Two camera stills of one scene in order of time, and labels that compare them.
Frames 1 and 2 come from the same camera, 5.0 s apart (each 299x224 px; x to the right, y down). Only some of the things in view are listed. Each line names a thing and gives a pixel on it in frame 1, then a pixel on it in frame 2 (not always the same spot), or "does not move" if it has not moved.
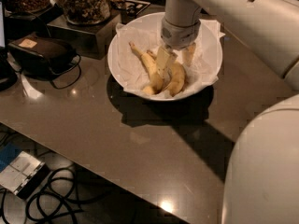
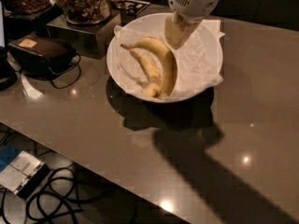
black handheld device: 42,56 does not move
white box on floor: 23,175 does not move
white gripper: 180,35 to 193,4
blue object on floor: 8,151 does not move
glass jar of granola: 85,5 does not move
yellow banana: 177,79 to 170,65
